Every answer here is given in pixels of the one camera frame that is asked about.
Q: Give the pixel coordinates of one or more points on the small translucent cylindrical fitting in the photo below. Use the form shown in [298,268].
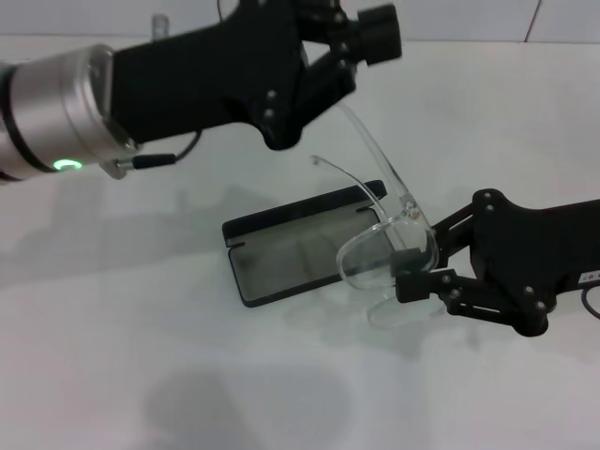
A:
[159,25]

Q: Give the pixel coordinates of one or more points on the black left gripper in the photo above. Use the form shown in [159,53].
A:
[197,79]

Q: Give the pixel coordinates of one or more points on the clear plastic glasses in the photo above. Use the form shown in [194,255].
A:
[410,213]

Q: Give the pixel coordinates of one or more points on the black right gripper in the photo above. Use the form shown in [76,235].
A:
[525,248]

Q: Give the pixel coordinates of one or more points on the black glasses case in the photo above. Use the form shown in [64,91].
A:
[281,262]

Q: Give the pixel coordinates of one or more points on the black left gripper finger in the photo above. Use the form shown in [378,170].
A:
[379,33]

